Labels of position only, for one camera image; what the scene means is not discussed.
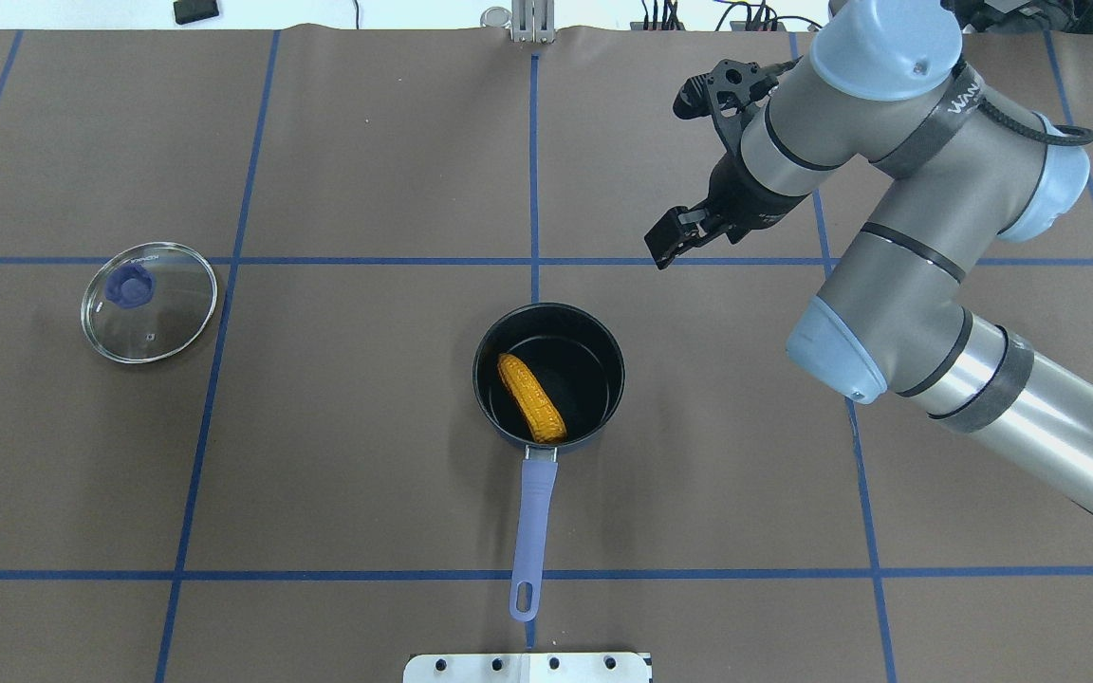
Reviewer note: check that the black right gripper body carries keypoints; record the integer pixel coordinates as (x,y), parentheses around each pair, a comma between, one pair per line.
(744,201)

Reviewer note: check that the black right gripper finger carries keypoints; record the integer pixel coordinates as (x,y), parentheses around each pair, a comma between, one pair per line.
(698,229)
(663,237)

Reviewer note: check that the yellow corn cob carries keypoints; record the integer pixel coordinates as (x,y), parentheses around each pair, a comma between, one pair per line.
(546,424)

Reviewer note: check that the glass pot lid blue knob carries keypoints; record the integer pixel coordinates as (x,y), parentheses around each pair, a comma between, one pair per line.
(149,302)

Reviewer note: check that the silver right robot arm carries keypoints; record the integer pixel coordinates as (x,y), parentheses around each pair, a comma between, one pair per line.
(887,81)

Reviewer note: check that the dark blue saucepan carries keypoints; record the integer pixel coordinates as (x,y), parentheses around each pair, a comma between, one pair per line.
(548,377)

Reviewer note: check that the small black square device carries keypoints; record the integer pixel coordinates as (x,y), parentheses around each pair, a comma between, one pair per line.
(186,12)

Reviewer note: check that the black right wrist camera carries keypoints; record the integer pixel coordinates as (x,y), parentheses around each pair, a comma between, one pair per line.
(731,92)

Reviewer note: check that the aluminium frame post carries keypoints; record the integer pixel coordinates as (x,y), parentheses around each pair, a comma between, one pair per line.
(533,21)

